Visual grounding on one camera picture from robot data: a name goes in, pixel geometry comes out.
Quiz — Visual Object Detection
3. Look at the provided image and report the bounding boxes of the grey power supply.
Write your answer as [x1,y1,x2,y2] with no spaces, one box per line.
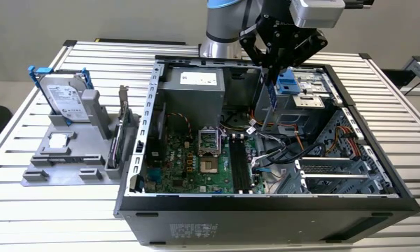
[156,65,228,130]

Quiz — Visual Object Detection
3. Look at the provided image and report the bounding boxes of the black RAM slot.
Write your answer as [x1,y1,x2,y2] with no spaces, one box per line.
[238,133,248,195]
[230,133,240,195]
[234,133,244,195]
[242,133,255,195]

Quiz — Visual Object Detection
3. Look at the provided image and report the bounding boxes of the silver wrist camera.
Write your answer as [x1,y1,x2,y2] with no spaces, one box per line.
[288,0,347,28]

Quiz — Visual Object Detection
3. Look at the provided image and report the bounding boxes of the hard disk in blue carrier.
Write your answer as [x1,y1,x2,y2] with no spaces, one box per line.
[28,66,96,125]

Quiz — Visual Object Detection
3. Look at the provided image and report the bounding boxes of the silver CPU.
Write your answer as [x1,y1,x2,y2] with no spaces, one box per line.
[51,133,71,148]

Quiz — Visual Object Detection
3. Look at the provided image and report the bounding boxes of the blue plastic drive carrier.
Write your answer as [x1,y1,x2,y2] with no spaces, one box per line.
[275,68,300,95]

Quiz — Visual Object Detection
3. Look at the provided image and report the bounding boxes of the metal socket cover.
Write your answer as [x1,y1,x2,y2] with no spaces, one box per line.
[198,126,222,156]

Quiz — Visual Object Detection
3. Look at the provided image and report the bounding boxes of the red black twisted wire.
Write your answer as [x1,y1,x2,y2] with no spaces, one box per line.
[166,112,194,139]

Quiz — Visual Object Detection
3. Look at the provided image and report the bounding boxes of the green motherboard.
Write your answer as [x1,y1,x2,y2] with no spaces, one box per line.
[143,131,267,195]

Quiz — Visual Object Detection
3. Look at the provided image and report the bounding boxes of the black PC case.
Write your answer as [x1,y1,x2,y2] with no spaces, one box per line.
[112,54,420,246]

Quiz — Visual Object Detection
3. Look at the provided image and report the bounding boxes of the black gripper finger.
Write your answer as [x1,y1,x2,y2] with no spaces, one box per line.
[240,25,276,79]
[275,28,328,82]

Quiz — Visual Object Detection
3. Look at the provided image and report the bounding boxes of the thick black cable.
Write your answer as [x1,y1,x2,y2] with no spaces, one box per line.
[262,143,326,166]

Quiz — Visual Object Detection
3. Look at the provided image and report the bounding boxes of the metal drive cage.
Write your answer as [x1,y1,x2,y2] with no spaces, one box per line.
[255,67,339,132]

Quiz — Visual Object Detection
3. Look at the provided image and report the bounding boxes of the orange yellow power wires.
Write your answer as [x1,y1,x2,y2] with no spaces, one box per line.
[328,125,360,160]

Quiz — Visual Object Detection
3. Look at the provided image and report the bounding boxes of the CPU socket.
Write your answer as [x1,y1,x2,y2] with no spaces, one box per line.
[199,156,220,174]

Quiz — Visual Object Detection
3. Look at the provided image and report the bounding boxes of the grey parts rack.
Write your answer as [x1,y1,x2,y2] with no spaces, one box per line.
[20,89,143,187]

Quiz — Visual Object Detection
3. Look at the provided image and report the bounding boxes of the metal disk bay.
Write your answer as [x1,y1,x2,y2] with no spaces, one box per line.
[294,156,397,196]

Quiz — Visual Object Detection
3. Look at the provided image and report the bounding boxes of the green graphics card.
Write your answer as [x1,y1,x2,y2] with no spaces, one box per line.
[106,85,136,169]

